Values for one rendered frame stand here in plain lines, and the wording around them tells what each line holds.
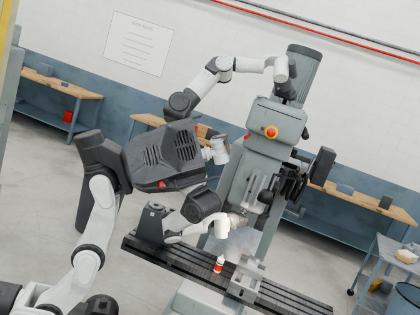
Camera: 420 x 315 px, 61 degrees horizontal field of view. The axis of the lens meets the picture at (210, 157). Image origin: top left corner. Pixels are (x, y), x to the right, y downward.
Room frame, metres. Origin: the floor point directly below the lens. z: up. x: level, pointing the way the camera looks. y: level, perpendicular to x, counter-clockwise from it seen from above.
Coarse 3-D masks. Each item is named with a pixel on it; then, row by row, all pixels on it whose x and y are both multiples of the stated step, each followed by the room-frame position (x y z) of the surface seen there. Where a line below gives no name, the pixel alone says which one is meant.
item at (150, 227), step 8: (144, 208) 1.90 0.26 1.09; (152, 208) 1.92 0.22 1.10; (160, 208) 1.93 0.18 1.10; (168, 208) 1.97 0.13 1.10; (144, 216) 1.90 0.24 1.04; (152, 216) 1.90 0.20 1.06; (144, 224) 1.90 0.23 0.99; (152, 224) 1.90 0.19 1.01; (160, 224) 1.90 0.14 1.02; (136, 232) 1.90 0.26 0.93; (144, 232) 1.90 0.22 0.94; (152, 232) 1.90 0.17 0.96; (160, 232) 1.90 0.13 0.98; (152, 240) 1.90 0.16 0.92; (160, 240) 1.90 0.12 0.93
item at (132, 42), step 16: (112, 16) 6.60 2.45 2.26; (128, 16) 6.55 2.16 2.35; (112, 32) 6.59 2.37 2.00; (128, 32) 6.54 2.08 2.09; (144, 32) 6.49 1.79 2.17; (160, 32) 6.44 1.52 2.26; (112, 48) 6.58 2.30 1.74; (128, 48) 6.53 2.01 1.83; (144, 48) 6.47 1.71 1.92; (160, 48) 6.43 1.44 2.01; (128, 64) 6.51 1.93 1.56; (144, 64) 6.46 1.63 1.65; (160, 64) 6.41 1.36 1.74
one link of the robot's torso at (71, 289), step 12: (84, 252) 1.34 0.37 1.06; (84, 264) 1.33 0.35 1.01; (96, 264) 1.35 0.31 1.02; (72, 276) 1.37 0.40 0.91; (84, 276) 1.34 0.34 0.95; (60, 288) 1.36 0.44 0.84; (72, 288) 1.35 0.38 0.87; (84, 288) 1.36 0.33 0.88; (48, 300) 1.36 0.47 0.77; (60, 300) 1.37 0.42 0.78; (72, 300) 1.38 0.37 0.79; (60, 312) 1.36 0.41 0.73
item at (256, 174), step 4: (256, 168) 1.76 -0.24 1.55; (252, 172) 1.74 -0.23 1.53; (256, 172) 1.74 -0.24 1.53; (260, 172) 1.74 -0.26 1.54; (252, 176) 1.74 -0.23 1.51; (256, 176) 1.74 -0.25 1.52; (252, 180) 1.74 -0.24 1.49; (256, 180) 1.74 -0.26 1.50; (248, 184) 1.75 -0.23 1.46; (252, 184) 1.74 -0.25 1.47; (256, 184) 1.74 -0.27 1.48; (248, 188) 1.74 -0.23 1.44; (252, 188) 1.74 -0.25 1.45; (248, 192) 1.74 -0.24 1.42; (252, 192) 1.74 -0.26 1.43; (244, 196) 1.74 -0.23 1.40; (248, 196) 1.74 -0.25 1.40; (244, 200) 1.74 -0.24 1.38; (248, 200) 1.74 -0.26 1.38; (244, 204) 1.74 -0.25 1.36; (248, 204) 1.74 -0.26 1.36
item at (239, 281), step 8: (248, 256) 1.90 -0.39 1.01; (264, 264) 1.87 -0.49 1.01; (240, 272) 1.76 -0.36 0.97; (232, 280) 1.66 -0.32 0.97; (240, 280) 1.69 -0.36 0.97; (248, 280) 1.72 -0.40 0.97; (256, 280) 1.74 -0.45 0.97; (232, 288) 1.65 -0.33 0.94; (240, 288) 1.64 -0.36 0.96; (248, 288) 1.64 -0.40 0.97; (256, 288) 1.66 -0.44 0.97; (248, 296) 1.63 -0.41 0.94
